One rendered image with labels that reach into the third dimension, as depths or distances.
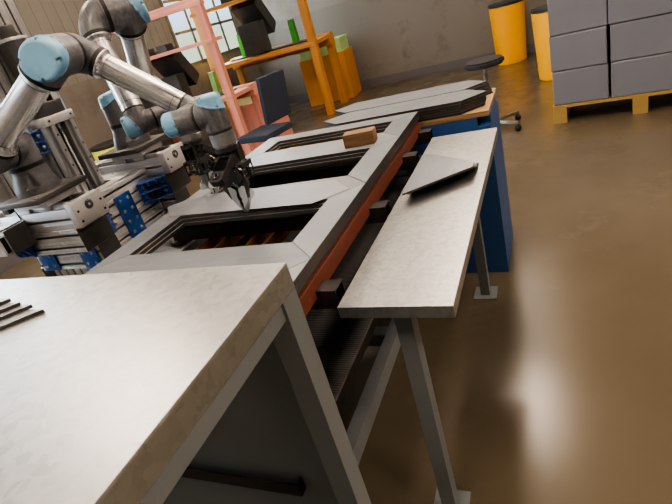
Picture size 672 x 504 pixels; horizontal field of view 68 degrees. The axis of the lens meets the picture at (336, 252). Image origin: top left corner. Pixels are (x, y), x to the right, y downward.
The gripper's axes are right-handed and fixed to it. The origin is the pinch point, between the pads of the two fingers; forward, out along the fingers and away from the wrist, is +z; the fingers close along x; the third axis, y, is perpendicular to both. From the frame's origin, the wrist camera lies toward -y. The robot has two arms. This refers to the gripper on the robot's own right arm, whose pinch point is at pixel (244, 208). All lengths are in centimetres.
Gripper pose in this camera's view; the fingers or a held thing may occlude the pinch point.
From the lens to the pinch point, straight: 159.5
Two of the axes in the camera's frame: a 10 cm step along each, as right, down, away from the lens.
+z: 2.6, 8.6, 4.3
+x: -9.1, 0.6, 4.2
